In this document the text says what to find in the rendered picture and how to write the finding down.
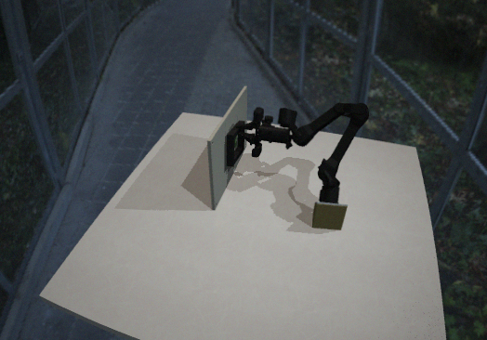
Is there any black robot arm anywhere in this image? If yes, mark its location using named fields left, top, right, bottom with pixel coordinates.
left=275, top=103, right=369, bottom=204

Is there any black picture frame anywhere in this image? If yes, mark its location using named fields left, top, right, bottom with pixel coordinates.
left=226, top=120, right=245, bottom=167

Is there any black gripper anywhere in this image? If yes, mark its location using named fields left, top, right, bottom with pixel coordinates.
left=236, top=108, right=277, bottom=157

